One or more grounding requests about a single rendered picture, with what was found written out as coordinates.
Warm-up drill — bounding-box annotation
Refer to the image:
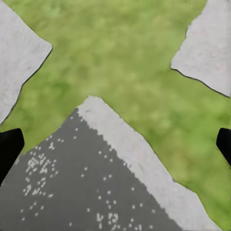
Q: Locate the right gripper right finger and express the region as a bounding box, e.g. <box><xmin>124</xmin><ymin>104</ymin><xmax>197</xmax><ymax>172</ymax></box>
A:
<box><xmin>216</xmin><ymin>128</ymin><xmax>231</xmax><ymax>166</ymax></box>

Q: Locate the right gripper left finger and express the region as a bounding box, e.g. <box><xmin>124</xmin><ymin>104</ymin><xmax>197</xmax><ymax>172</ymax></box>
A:
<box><xmin>0</xmin><ymin>128</ymin><xmax>25</xmax><ymax>185</ymax></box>

